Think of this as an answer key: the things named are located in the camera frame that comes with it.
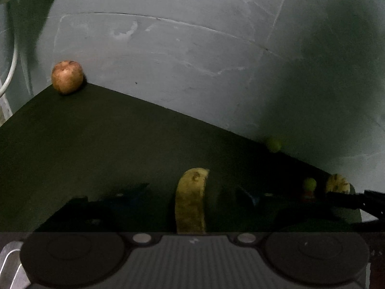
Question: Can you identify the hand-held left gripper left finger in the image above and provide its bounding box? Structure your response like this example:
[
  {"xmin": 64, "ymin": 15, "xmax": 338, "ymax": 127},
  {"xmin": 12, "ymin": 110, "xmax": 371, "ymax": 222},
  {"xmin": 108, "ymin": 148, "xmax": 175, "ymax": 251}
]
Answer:
[{"xmin": 45, "ymin": 182, "xmax": 152, "ymax": 244}]

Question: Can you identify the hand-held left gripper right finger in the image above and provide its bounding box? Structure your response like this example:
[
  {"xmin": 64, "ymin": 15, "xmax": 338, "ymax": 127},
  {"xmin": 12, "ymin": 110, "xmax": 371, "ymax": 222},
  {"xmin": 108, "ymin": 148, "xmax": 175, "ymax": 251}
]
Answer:
[{"xmin": 235, "ymin": 185, "xmax": 357, "ymax": 244}]

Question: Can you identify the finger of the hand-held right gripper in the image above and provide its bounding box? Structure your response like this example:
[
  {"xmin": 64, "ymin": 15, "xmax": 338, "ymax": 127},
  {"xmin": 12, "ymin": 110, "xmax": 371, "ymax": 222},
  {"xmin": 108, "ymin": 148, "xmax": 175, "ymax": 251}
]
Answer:
[{"xmin": 326, "ymin": 189, "xmax": 385, "ymax": 217}]

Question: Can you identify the striped pepino melon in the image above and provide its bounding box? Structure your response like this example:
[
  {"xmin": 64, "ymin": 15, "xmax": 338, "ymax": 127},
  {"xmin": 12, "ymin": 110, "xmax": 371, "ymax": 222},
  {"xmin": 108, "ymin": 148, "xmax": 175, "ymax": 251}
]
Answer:
[{"xmin": 326, "ymin": 173, "xmax": 350, "ymax": 195}]

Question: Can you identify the spotted brown banana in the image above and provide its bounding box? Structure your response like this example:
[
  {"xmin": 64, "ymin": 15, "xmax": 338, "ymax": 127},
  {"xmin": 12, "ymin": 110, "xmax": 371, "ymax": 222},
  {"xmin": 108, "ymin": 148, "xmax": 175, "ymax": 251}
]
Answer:
[{"xmin": 175, "ymin": 168, "xmax": 210, "ymax": 234}]

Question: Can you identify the red apple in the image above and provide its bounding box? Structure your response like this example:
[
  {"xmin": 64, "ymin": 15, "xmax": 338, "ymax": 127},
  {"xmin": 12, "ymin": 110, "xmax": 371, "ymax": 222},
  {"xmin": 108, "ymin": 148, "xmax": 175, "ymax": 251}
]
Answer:
[{"xmin": 51, "ymin": 60, "xmax": 84, "ymax": 95}]

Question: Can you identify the white hose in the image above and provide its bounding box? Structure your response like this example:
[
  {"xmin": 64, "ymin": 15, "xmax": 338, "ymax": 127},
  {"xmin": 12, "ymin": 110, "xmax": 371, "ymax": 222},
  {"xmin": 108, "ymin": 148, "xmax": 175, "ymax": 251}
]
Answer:
[{"xmin": 0, "ymin": 27, "xmax": 18, "ymax": 97}]

